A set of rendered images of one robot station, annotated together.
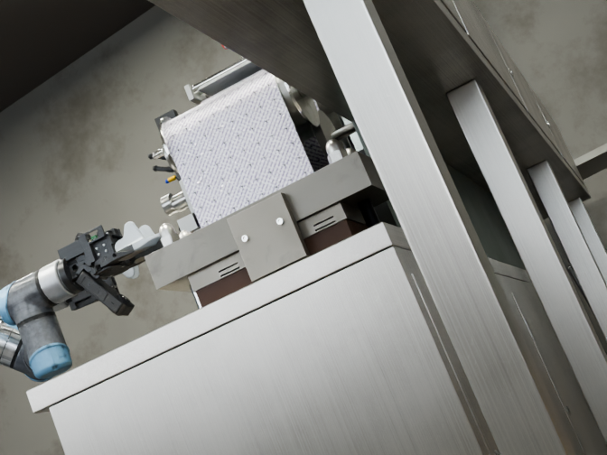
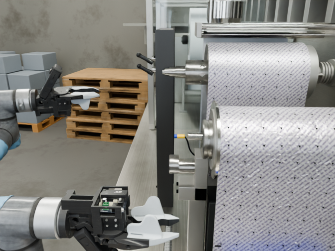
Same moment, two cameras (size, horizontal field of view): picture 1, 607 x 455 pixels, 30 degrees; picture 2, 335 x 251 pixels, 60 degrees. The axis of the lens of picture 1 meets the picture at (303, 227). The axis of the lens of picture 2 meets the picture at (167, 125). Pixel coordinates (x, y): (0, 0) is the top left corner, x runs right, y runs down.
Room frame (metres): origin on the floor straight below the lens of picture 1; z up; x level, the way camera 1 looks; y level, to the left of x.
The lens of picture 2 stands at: (1.58, 0.36, 1.46)
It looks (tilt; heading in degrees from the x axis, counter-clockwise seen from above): 20 degrees down; 347
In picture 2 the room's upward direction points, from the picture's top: straight up
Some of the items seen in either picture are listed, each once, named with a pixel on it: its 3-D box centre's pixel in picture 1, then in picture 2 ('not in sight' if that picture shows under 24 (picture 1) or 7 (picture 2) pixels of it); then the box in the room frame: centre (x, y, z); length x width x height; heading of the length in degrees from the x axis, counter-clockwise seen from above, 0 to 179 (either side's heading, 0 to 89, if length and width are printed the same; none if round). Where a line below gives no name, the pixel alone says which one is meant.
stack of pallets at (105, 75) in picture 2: not in sight; (116, 102); (5.44, 0.16, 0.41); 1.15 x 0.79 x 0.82; 64
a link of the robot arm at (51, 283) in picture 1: (61, 281); (56, 216); (2.08, 0.46, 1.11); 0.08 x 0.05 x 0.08; 164
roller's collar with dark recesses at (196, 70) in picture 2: not in sight; (196, 72); (2.30, 0.11, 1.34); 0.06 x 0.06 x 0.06; 74
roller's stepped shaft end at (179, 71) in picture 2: not in sight; (173, 71); (2.32, 0.17, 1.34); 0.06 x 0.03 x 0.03; 74
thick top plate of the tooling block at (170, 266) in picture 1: (271, 226); not in sight; (1.84, 0.05, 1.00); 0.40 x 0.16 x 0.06; 74
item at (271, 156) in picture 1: (250, 185); (278, 221); (1.97, 0.06, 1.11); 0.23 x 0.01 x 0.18; 74
